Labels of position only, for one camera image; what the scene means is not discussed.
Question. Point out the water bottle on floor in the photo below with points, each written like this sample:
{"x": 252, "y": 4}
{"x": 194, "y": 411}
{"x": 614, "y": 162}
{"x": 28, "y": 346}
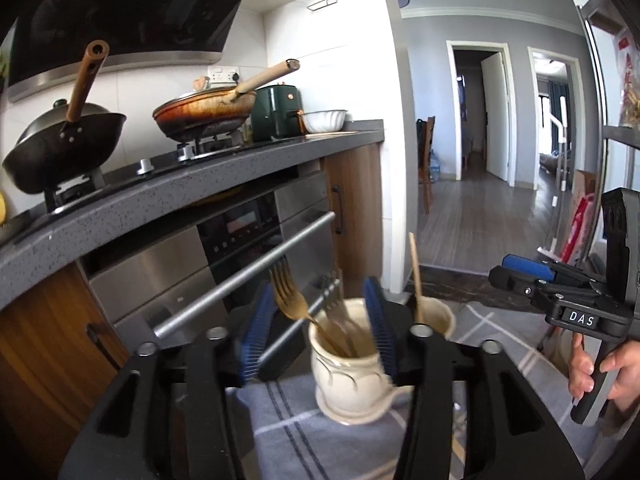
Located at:
{"x": 434, "y": 167}

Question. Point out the wooden cabinet door right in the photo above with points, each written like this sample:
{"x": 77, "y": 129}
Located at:
{"x": 355, "y": 195}

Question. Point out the grey plaid cloth mat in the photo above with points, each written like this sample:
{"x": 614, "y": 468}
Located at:
{"x": 282, "y": 434}

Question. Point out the stainless steel oven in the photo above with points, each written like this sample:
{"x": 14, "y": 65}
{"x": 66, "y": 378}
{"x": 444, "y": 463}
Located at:
{"x": 153, "y": 272}

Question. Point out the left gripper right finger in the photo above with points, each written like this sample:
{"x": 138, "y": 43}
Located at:
{"x": 390, "y": 327}

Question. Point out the white door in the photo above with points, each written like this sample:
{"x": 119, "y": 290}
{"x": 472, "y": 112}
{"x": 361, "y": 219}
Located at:
{"x": 497, "y": 114}

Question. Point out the grey kitchen countertop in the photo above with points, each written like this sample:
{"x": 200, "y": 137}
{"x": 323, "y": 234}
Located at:
{"x": 49, "y": 249}

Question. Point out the gold fork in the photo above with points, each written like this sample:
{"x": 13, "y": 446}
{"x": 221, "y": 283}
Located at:
{"x": 293, "y": 304}

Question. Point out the cream floral ceramic utensil holder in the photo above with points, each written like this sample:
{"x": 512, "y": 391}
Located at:
{"x": 351, "y": 391}

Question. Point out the black wok wooden handle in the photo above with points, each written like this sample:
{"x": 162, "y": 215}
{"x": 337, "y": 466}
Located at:
{"x": 71, "y": 139}

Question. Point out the wooden chair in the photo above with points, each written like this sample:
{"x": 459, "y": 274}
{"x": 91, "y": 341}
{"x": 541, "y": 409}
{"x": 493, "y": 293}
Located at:
{"x": 424, "y": 131}

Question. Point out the white bowl on counter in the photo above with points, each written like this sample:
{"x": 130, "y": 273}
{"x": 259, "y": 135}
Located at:
{"x": 324, "y": 121}

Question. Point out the black range hood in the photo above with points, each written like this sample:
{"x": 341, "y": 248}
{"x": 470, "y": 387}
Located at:
{"x": 47, "y": 38}

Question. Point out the brown frying pan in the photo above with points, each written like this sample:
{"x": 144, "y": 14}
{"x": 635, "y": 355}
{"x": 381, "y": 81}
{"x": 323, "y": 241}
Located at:
{"x": 216, "y": 111}

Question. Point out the person's right hand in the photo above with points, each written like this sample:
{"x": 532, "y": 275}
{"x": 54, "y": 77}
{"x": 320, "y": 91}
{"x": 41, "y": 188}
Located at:
{"x": 625, "y": 360}

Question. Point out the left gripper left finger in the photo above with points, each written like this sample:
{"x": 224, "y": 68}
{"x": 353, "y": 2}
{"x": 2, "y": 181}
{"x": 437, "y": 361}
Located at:
{"x": 254, "y": 339}

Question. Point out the wooden chopstick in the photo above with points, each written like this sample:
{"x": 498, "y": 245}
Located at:
{"x": 416, "y": 277}

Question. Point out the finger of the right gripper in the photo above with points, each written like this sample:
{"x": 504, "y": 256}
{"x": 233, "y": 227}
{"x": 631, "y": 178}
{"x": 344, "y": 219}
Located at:
{"x": 522, "y": 284}
{"x": 563, "y": 273}

